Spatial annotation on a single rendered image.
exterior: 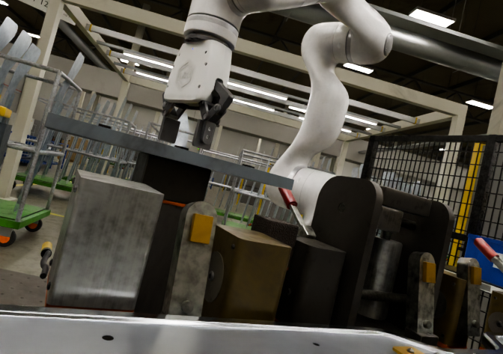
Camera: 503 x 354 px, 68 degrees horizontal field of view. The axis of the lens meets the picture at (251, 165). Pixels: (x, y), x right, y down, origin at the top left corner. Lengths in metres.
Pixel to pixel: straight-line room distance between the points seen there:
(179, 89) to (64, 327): 0.38
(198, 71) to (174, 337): 0.37
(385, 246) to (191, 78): 0.41
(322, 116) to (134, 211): 0.65
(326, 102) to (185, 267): 0.63
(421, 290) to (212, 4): 0.53
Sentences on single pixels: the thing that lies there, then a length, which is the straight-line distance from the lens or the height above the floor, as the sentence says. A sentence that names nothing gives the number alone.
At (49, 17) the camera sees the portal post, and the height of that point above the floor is 2.94.
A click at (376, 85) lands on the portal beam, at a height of 3.38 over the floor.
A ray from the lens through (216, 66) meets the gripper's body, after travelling 0.57.
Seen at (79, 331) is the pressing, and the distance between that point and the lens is 0.34.
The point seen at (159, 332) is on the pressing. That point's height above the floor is 1.00.
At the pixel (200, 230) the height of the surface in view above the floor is 1.08.
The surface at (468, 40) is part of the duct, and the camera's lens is 9.42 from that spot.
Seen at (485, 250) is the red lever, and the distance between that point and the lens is 0.98.
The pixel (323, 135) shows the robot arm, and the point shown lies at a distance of 0.94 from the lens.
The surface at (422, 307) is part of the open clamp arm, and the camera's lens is 0.65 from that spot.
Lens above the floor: 1.14
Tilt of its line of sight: 3 degrees up
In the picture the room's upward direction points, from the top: 14 degrees clockwise
